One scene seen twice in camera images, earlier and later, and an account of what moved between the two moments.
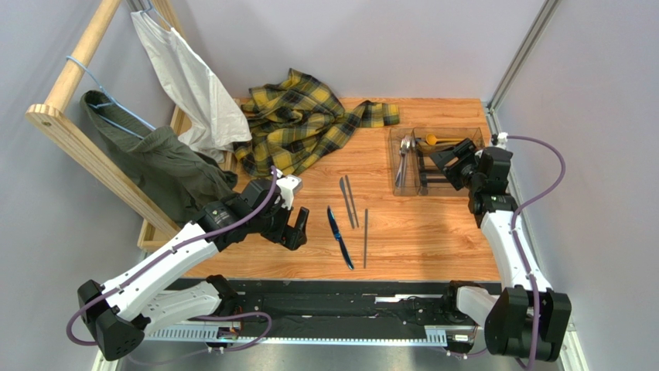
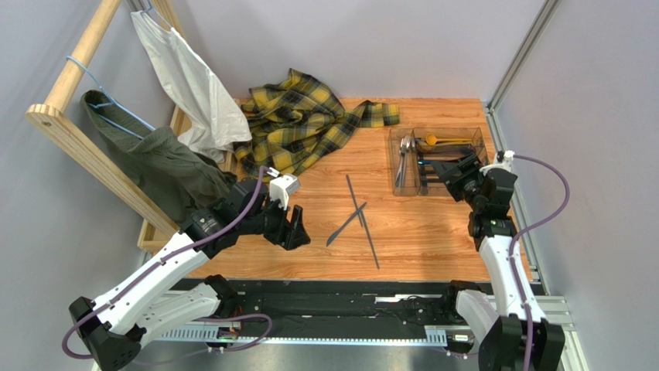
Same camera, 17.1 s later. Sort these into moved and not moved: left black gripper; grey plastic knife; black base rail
Moved: grey plastic knife
Not moved: left black gripper; black base rail
